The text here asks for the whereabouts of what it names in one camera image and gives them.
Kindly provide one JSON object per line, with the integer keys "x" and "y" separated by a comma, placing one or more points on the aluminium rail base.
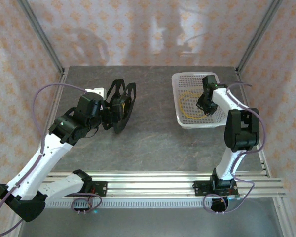
{"x": 150, "y": 185}

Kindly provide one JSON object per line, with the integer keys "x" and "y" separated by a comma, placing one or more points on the grey metal sheet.
{"x": 150, "y": 222}

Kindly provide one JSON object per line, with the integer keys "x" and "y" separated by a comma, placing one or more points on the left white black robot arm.
{"x": 37, "y": 170}

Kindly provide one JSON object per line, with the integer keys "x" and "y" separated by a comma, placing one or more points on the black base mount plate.
{"x": 101, "y": 188}
{"x": 201, "y": 188}

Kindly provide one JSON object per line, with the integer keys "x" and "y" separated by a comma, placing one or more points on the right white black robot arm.
{"x": 240, "y": 130}

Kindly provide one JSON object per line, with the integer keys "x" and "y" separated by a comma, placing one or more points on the white perforated plastic basket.
{"x": 187, "y": 81}

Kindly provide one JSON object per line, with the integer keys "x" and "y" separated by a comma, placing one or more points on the aluminium frame post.
{"x": 259, "y": 34}
{"x": 42, "y": 34}

